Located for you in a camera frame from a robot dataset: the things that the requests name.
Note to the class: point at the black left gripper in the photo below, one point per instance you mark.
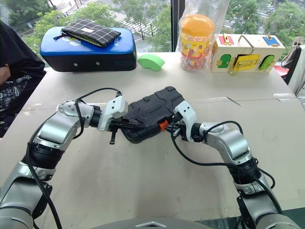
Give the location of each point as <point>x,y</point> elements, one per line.
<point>114,127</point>

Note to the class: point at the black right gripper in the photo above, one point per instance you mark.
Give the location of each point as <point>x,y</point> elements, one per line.
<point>184,132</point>

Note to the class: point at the black plastic tool case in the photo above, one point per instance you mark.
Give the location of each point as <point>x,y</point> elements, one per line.
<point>152,109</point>

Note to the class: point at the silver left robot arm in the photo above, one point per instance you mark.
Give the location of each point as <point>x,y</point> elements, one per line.
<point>54,128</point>

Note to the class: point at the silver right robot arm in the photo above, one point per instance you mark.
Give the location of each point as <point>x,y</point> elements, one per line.
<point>231,143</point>

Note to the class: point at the wooden lock activity box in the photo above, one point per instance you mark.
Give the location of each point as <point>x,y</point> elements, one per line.
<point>245,45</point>

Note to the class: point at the green curved foam block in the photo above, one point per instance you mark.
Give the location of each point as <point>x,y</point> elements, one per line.
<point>150,62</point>

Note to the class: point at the blue black padded case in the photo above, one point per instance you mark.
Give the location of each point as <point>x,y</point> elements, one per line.
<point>90,60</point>

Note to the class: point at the colourful jar with orange lid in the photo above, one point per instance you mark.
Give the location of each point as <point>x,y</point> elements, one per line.
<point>195,47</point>

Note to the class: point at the dark grey rounded cover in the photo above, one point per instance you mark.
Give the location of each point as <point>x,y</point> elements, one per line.
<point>119,225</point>

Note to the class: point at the black white grid pouch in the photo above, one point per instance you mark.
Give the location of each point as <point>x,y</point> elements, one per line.
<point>93,32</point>

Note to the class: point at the red object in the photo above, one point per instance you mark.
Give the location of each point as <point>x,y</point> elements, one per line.
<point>282,70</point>

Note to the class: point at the clear plastic bag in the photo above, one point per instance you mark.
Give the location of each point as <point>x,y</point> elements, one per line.
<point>205,6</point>

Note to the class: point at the person in light clothes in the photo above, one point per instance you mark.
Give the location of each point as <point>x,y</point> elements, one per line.
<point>297,71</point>

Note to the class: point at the person in black clothes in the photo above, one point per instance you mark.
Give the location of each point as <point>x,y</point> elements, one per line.
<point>16,52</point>

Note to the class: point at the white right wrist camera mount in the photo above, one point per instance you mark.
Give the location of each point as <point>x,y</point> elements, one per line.
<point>187,114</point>

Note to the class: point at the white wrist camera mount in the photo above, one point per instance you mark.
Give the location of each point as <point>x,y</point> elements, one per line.
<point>114,106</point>
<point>187,114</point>

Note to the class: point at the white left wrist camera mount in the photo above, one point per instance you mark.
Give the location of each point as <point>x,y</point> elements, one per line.
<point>114,106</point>

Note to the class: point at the dark window frame post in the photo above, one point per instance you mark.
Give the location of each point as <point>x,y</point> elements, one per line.
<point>177,23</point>

